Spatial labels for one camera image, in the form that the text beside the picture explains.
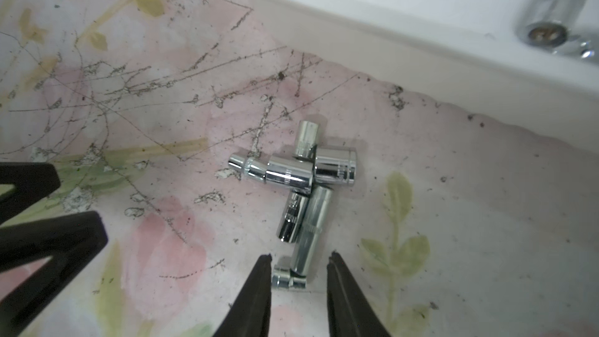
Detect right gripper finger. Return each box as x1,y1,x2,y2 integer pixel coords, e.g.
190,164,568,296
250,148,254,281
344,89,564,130
213,254,272,337

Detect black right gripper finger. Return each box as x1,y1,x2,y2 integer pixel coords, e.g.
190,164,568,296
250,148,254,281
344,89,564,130
1,162,60,224
327,251,390,337
1,212,109,336

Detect medium chrome socket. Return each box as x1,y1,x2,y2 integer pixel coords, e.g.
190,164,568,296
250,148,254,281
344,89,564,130
277,191,310,243

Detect long chrome socket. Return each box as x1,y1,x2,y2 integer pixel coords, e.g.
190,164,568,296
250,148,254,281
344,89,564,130
290,185,333,277

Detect small chrome socket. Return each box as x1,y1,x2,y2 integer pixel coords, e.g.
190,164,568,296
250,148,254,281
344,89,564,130
271,266,307,290

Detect white plastic storage box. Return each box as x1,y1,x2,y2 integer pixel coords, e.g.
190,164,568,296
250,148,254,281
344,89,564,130
251,0,598,152

